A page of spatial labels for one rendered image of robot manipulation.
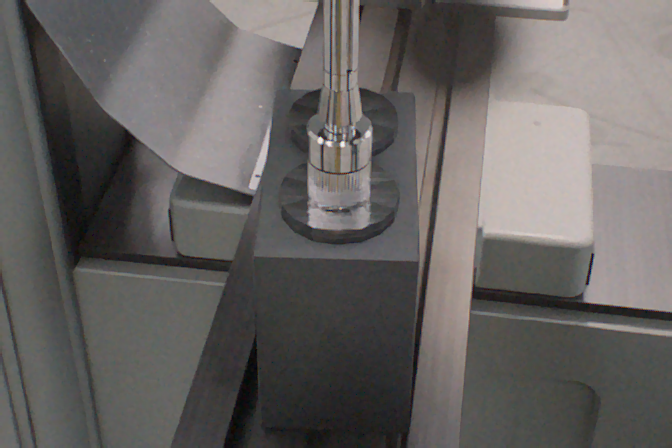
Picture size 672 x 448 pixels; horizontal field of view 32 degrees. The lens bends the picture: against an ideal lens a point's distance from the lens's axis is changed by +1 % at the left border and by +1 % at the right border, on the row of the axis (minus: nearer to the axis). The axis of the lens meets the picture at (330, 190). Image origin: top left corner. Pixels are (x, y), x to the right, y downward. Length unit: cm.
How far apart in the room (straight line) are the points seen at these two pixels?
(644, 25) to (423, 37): 214
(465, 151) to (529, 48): 213
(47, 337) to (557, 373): 63
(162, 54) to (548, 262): 51
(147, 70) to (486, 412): 60
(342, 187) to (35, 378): 79
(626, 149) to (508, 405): 158
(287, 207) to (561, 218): 56
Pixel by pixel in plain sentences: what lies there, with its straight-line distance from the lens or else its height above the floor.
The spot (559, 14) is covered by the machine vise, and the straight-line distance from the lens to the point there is 149.
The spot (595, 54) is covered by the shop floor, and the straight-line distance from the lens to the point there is 337.
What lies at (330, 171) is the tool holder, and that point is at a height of 122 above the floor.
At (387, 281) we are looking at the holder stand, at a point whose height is 115.
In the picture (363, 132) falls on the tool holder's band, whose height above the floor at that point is 125.
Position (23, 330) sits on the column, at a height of 70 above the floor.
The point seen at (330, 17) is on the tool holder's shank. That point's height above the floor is 134.
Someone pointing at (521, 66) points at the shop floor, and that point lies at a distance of 327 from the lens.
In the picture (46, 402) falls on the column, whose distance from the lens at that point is 157.
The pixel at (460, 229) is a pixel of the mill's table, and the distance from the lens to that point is 114.
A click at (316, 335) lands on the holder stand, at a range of 87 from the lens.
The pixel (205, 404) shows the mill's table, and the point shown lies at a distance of 98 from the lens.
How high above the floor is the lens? 172
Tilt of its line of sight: 38 degrees down
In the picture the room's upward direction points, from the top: straight up
